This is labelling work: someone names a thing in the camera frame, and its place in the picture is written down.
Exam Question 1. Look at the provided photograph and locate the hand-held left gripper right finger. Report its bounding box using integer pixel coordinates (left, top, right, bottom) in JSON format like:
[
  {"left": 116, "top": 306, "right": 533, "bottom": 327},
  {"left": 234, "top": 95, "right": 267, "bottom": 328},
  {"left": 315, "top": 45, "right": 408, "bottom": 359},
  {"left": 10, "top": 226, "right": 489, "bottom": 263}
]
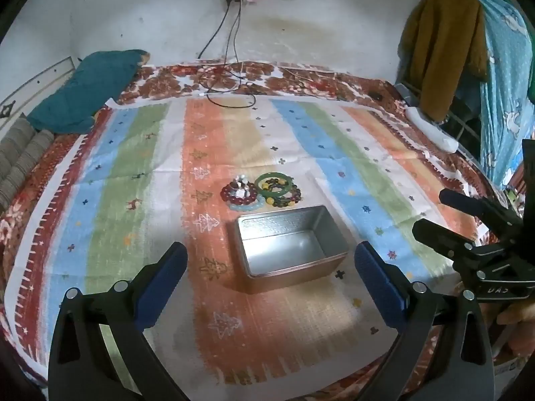
[{"left": 353, "top": 241, "right": 496, "bottom": 401}]

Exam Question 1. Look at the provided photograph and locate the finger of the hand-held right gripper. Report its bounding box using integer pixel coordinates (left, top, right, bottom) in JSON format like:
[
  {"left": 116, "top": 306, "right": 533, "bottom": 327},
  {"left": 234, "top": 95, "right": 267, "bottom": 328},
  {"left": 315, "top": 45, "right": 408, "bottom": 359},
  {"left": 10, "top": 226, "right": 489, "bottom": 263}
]
[
  {"left": 439, "top": 189, "right": 523, "bottom": 235},
  {"left": 412, "top": 218, "right": 482, "bottom": 265}
]

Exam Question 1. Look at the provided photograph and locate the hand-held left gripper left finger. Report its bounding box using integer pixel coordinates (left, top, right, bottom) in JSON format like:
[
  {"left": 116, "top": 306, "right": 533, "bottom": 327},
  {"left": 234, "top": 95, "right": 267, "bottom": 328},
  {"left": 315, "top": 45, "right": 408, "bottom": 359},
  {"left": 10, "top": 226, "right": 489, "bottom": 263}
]
[{"left": 48, "top": 241, "right": 201, "bottom": 401}]

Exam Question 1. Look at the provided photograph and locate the rectangular metal tin box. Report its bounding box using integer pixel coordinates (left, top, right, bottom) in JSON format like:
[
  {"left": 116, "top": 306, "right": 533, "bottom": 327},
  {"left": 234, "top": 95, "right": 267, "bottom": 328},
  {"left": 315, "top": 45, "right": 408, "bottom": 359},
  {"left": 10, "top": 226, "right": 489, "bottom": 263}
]
[{"left": 226, "top": 205, "right": 350, "bottom": 295}]

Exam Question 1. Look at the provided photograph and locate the light blue bead bracelet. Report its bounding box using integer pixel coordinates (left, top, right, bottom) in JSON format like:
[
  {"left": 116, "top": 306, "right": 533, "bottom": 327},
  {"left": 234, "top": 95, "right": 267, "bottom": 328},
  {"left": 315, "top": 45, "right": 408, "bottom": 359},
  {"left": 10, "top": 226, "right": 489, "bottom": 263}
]
[{"left": 228, "top": 195, "right": 266, "bottom": 212}]

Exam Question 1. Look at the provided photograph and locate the red bead bracelet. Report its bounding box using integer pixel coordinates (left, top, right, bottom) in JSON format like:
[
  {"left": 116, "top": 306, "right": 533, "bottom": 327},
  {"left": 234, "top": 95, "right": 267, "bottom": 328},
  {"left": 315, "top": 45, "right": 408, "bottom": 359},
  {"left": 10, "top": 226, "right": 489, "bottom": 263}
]
[{"left": 220, "top": 179, "right": 260, "bottom": 209}]

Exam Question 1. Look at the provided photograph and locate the yellow and dark bead bracelet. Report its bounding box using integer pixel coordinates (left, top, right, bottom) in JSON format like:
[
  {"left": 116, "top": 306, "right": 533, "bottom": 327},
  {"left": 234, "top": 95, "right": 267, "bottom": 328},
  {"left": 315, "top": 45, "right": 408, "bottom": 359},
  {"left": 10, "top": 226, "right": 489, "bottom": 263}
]
[{"left": 263, "top": 179, "right": 303, "bottom": 209}]

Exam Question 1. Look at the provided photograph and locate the pale bead bracelet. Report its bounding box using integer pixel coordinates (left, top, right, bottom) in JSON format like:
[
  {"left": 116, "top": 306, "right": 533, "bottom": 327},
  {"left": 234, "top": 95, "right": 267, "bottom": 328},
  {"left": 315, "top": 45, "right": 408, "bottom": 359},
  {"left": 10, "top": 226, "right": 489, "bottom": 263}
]
[{"left": 232, "top": 175, "right": 252, "bottom": 197}]

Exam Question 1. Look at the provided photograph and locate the green jade bangle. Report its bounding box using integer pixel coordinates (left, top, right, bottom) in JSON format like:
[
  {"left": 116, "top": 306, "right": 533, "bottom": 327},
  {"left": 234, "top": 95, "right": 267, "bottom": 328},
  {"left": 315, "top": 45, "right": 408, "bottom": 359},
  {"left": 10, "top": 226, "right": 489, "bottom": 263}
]
[{"left": 255, "top": 172, "right": 296, "bottom": 197}]

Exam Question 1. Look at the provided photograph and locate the person's right hand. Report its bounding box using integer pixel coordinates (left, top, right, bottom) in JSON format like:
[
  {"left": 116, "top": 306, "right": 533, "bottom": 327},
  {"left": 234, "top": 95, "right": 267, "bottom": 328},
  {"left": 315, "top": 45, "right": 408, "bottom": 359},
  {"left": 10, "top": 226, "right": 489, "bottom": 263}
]
[{"left": 497, "top": 300, "right": 535, "bottom": 356}]

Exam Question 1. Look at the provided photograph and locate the metal rack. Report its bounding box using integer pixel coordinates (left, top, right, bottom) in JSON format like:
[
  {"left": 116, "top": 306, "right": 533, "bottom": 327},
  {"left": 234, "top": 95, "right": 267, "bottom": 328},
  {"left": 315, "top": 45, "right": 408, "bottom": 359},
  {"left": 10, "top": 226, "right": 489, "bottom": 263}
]
[{"left": 395, "top": 83, "right": 486, "bottom": 163}]

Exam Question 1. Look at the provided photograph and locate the striped colourful blanket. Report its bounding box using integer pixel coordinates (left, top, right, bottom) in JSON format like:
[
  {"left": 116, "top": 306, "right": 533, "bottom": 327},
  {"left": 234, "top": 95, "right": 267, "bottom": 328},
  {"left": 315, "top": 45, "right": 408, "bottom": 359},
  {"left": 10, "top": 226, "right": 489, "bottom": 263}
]
[{"left": 6, "top": 92, "right": 481, "bottom": 389}]

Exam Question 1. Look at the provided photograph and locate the blue printed cloth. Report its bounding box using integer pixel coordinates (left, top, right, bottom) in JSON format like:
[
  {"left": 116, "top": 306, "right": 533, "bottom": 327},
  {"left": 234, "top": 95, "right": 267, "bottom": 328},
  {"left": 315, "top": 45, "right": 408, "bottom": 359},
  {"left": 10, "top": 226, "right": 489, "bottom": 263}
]
[{"left": 460, "top": 0, "right": 535, "bottom": 186}]

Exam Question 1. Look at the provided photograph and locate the mustard garment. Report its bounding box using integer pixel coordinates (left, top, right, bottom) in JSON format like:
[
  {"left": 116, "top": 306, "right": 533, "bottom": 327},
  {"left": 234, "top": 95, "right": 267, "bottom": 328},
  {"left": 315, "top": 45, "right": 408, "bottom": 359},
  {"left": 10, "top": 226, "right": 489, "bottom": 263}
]
[{"left": 400, "top": 0, "right": 489, "bottom": 123}]

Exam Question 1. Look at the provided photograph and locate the teal pillow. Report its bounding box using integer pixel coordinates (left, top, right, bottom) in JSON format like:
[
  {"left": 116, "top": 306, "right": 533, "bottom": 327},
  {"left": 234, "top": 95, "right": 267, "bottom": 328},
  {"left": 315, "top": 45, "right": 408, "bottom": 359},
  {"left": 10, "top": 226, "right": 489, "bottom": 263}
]
[{"left": 26, "top": 50, "right": 151, "bottom": 134}]

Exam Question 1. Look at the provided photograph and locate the white headboard panel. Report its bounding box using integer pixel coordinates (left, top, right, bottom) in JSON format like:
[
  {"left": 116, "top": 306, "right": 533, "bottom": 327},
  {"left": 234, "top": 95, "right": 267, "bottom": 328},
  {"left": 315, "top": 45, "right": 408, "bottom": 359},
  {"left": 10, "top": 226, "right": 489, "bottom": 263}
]
[{"left": 0, "top": 55, "right": 79, "bottom": 118}]

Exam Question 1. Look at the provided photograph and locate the black cable with loop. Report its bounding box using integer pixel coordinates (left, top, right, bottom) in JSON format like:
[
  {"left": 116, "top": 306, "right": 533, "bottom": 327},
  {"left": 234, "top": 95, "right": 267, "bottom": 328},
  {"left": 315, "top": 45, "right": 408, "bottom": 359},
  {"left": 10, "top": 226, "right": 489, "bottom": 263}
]
[{"left": 200, "top": 2, "right": 256, "bottom": 110}]

